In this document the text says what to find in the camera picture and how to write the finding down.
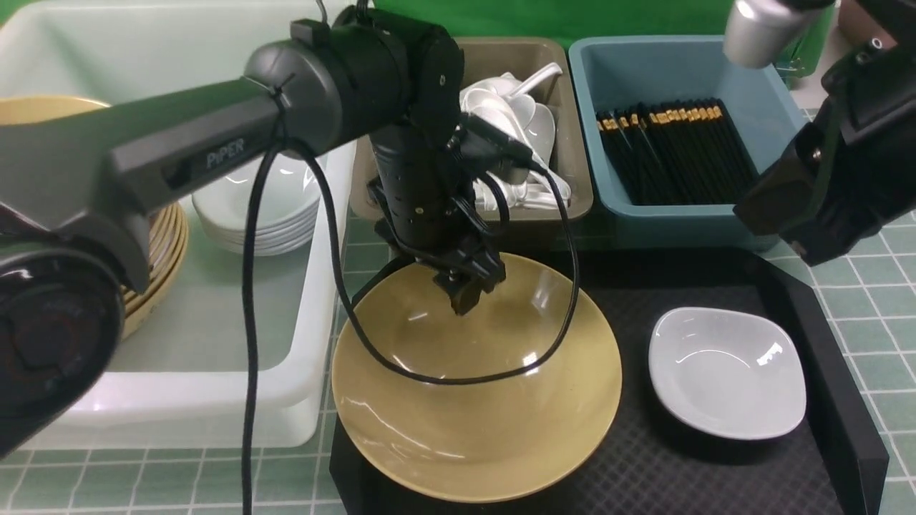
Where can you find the pile of white spoons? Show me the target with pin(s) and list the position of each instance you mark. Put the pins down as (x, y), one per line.
(505, 102)

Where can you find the green fabric backdrop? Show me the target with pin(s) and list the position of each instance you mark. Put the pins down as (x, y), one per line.
(568, 21)

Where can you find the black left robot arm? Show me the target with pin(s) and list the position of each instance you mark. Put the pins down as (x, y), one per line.
(78, 191)

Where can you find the yellow noodle bowl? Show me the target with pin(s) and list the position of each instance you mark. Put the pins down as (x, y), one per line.
(486, 442)

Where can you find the blue plastic bin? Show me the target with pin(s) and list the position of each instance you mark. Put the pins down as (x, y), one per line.
(621, 71)

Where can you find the bundle of black chopsticks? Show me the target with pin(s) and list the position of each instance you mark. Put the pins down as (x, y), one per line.
(677, 153)

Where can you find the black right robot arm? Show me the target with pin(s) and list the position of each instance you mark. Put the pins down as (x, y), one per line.
(844, 176)

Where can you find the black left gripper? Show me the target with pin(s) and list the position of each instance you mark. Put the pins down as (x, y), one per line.
(424, 189)

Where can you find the green checked tablecloth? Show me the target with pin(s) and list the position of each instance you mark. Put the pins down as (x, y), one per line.
(868, 297)

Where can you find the stack of yellow bowls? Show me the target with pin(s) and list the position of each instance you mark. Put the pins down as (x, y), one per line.
(169, 233)

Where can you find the black plastic serving tray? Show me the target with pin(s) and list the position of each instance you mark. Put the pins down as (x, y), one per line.
(834, 462)

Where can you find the pink bin corner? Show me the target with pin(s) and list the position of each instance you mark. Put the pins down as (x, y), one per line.
(873, 23)

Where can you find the olive brown plastic bin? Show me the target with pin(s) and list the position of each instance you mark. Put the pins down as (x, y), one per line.
(490, 57)

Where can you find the white square sauce dish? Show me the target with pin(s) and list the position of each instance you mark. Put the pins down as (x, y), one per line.
(728, 374)

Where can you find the stack of white dishes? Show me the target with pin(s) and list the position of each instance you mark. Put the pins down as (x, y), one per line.
(288, 208)

